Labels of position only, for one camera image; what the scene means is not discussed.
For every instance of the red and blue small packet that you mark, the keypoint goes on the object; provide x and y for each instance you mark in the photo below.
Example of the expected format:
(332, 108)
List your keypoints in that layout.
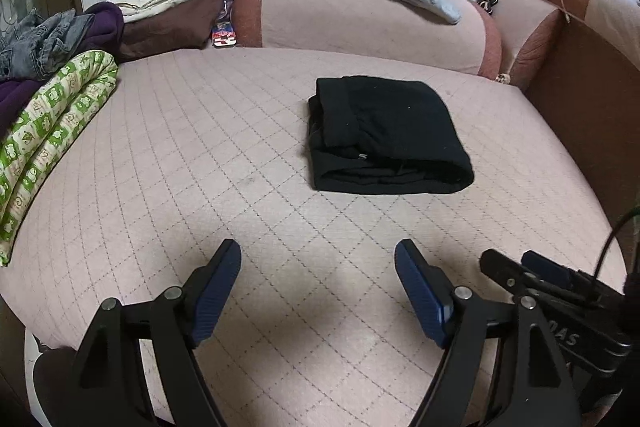
(223, 34)

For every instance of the purple garment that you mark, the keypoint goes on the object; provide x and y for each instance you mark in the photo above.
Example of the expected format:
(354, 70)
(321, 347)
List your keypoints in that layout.
(104, 34)

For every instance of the green patterned rolled blanket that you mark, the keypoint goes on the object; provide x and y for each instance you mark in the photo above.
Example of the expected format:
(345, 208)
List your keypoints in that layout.
(45, 129)

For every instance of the pink quilted mattress cover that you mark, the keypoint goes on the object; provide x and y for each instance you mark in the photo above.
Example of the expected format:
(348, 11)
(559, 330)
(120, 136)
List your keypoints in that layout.
(194, 147)

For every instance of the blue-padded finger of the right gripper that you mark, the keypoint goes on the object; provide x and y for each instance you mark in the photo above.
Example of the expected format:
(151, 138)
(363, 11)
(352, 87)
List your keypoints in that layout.
(505, 272)
(548, 270)

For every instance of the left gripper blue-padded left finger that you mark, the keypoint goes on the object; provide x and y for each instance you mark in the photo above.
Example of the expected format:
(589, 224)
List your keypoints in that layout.
(107, 385)

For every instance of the black and gold small object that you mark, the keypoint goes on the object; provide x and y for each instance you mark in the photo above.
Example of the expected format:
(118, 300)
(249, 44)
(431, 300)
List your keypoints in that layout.
(487, 5)

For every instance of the dark brown cushion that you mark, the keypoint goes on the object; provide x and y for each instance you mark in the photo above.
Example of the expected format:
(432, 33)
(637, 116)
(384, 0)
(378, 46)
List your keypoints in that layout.
(185, 26)

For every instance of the black pants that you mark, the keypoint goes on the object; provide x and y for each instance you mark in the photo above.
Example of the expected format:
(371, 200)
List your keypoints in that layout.
(377, 136)

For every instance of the pink and brown pillow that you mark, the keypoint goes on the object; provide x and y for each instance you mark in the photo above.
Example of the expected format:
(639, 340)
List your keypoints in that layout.
(528, 28)

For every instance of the grey denim garment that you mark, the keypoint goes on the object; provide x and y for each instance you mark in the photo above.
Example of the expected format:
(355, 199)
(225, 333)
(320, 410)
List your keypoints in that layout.
(36, 48)

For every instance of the pink bolster with red ends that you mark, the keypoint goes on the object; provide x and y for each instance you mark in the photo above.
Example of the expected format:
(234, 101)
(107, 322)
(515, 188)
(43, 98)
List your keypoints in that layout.
(378, 28)

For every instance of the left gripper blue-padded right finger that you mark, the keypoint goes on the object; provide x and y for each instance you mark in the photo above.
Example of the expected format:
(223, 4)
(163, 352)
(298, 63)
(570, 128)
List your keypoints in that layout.
(530, 385)

